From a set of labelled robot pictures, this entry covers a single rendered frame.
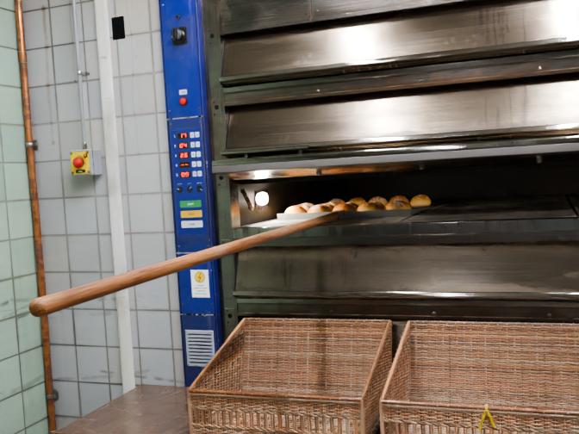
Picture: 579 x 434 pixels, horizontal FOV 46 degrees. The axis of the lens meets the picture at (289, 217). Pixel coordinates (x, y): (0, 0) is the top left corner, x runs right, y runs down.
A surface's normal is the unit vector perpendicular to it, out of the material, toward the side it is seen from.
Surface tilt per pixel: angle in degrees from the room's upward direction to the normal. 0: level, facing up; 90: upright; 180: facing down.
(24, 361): 90
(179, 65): 90
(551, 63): 90
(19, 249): 90
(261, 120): 70
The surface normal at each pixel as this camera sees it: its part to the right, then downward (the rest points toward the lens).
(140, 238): -0.35, 0.07
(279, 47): -0.36, -0.28
